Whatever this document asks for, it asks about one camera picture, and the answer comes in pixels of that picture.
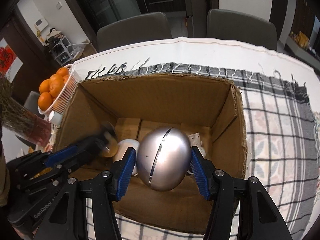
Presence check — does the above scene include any white bottle yellow cap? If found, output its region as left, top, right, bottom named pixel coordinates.
left=100, top=132, right=139, bottom=162

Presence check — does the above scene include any silver metal egg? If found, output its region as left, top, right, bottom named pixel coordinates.
left=137, top=127, right=191, bottom=191

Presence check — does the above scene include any white ceramic figurine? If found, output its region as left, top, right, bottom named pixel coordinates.
left=187, top=132, right=207, bottom=174

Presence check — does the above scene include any small white cylinder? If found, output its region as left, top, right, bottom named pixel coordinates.
left=48, top=111, right=62, bottom=126

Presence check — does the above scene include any brown cardboard box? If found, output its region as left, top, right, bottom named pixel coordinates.
left=53, top=74, right=247, bottom=234

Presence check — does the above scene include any white fruit basket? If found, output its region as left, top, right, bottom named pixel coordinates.
left=38, top=64, right=80, bottom=115

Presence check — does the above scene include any glass vase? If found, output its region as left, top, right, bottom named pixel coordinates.
left=1, top=99, right=52, bottom=147

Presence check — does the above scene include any orange fruit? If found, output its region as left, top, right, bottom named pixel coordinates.
left=49, top=79, right=65, bottom=98
left=56, top=67, right=69, bottom=77
left=38, top=92, right=53, bottom=111
left=39, top=79, right=50, bottom=94

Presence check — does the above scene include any black white plaid cloth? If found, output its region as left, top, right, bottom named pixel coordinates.
left=80, top=60, right=319, bottom=239

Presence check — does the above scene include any white shelf rack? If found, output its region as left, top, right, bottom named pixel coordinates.
left=50, top=36, right=76, bottom=67

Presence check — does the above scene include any grey dining chair left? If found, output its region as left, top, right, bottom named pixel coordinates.
left=97, top=12, right=172, bottom=52

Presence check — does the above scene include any grey dining chair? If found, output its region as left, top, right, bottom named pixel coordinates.
left=97, top=12, right=172, bottom=52
left=207, top=9, right=278, bottom=50

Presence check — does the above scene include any white tv console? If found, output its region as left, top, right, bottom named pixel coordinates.
left=286, top=36, right=319, bottom=69

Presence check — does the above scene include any grey dining chair right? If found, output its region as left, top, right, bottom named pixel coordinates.
left=207, top=9, right=278, bottom=50

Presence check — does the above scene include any red fu wall calendar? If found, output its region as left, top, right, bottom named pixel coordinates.
left=0, top=38, right=23, bottom=82

